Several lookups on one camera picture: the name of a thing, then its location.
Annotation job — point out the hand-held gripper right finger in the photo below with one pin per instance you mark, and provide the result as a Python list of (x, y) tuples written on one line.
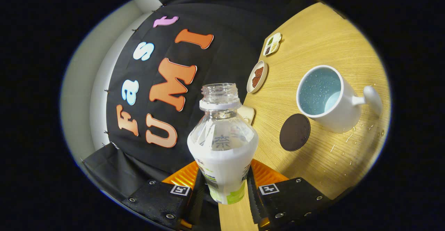
[(295, 199)]

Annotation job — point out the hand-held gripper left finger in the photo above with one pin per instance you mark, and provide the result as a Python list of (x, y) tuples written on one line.
[(156, 199)]

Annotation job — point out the dark brown round coaster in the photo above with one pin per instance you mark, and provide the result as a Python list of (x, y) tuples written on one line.
[(294, 132)]

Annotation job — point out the clear plastic bottle white label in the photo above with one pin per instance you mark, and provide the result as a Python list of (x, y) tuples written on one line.
[(222, 168)]

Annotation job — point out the white cup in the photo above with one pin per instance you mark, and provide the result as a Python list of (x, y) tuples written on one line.
[(340, 116)]

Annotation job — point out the cream toaster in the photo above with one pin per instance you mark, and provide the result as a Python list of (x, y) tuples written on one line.
[(247, 114)]

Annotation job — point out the round plate with brown food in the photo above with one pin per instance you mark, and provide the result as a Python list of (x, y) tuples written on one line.
[(257, 77)]

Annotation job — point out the white divided dish with grains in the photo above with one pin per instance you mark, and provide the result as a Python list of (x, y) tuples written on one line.
[(272, 44)]

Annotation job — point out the wooden table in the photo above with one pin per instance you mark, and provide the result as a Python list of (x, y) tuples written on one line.
[(330, 43)]

